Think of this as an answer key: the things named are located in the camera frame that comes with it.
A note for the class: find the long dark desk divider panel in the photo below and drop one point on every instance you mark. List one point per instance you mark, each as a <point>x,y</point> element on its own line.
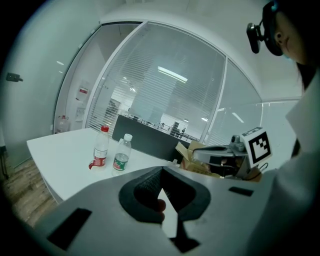
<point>140,137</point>

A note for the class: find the person's torso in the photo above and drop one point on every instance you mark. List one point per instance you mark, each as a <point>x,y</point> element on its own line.
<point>287,200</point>

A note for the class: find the person's head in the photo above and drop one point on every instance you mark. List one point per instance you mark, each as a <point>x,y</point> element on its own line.
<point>292,37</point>

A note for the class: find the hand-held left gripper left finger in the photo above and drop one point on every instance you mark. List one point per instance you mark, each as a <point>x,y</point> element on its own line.
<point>100,212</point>

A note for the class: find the brown cardboard box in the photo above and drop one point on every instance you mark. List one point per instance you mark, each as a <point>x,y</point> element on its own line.
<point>192,165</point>

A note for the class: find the white table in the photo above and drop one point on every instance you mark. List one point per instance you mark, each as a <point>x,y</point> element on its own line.
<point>70,155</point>

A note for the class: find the red-capped bottle with red label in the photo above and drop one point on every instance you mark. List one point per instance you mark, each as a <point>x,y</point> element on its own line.
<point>101,147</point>

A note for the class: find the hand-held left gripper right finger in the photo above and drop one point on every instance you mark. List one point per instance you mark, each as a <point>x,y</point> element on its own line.
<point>225,212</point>

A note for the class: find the black head-worn camera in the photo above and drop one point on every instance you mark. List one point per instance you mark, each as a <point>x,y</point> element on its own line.
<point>256,37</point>

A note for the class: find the black wrist band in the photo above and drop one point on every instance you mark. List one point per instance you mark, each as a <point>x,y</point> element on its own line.
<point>252,176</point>

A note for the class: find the clear plastic bottle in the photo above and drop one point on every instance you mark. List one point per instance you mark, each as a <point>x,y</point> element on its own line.
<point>122,155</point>

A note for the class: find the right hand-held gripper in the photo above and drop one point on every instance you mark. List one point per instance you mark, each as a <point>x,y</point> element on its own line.
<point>260,147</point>

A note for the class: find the large clear water jug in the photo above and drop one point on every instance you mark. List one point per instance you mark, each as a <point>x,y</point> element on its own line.
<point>62,125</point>

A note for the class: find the person's right forearm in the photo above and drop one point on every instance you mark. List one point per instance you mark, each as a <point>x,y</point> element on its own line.
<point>255,175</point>

